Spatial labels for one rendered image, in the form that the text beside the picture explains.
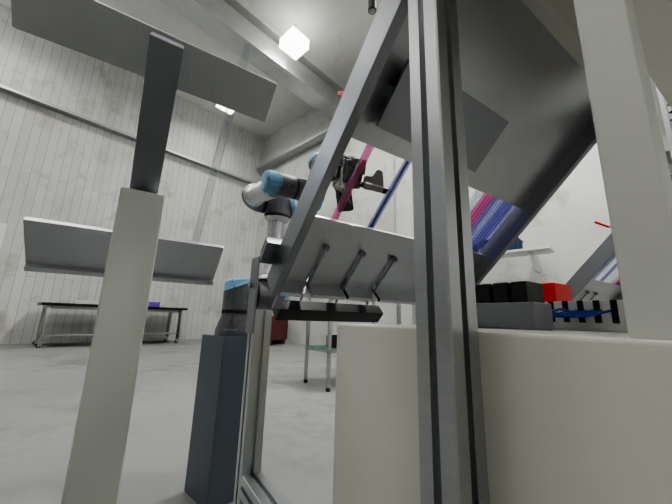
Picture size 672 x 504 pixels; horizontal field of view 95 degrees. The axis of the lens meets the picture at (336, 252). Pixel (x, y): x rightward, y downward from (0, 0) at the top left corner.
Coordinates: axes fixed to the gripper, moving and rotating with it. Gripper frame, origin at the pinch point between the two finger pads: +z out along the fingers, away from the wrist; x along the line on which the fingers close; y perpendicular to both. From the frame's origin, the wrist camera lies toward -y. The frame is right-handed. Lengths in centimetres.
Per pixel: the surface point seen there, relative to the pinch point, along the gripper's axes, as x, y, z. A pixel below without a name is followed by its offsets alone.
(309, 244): -18.4, -10.7, 7.0
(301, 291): -19.5, -22.9, 7.6
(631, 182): -17, 15, 58
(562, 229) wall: 428, -80, -148
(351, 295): -4.7, -26.3, 7.6
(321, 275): -13.3, -20.5, 5.1
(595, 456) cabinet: -22, -1, 65
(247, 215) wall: 152, -288, -866
